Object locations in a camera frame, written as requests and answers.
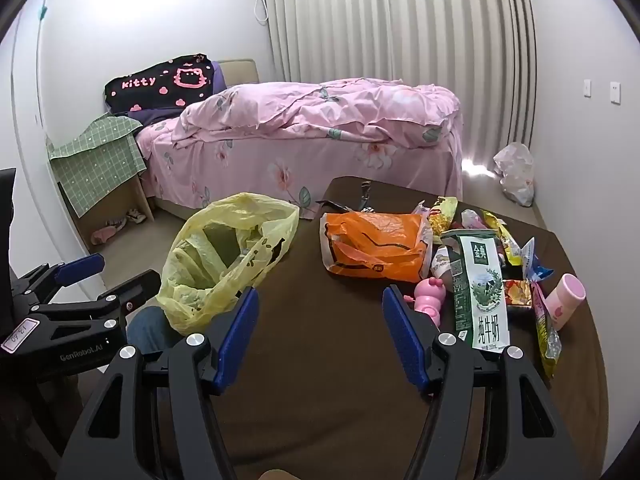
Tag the pink cup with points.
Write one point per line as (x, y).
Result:
(562, 302)

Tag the white sneakers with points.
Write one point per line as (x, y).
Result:
(135, 216)

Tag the beige headboard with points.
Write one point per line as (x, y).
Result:
(240, 71)

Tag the green wall hook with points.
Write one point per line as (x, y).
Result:
(43, 11)

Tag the pink caterpillar toy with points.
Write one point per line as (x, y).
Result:
(430, 300)

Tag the yellow green snack packet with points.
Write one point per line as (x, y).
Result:
(442, 215)

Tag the green white milk carton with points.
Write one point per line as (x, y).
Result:
(480, 300)

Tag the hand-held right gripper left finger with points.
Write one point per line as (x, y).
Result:
(240, 335)

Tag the white peanut packet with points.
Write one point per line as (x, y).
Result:
(441, 260)

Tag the green checked cloth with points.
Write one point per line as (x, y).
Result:
(95, 160)

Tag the pink floral duvet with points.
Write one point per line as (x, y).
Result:
(325, 105)

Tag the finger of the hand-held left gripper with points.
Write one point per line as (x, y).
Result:
(80, 265)
(135, 285)

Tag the yellow plastic bag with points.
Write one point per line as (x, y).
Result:
(200, 305)

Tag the black pink printed blanket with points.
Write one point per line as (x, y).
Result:
(150, 90)

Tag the white pleated curtain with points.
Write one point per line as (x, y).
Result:
(400, 25)

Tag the person's leg in blue jeans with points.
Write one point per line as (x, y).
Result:
(147, 330)

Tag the trash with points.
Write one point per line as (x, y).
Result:
(375, 240)

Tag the blue white wrapper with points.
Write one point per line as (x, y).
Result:
(535, 270)

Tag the bed with pink floral sheet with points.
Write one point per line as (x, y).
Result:
(260, 165)

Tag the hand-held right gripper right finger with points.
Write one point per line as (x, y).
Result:
(400, 330)

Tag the wooden nightstand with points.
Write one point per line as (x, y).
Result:
(144, 197)

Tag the white plastic bag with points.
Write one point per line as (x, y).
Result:
(515, 170)

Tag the white wall socket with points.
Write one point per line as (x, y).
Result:
(587, 87)
(615, 92)

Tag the yellow long wrapper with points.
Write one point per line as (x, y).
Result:
(505, 240)

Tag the pink slipper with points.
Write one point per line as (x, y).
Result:
(105, 232)

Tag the red yellow snack packet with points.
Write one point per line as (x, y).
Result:
(517, 292)

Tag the long pink green wrapper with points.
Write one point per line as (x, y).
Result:
(545, 330)

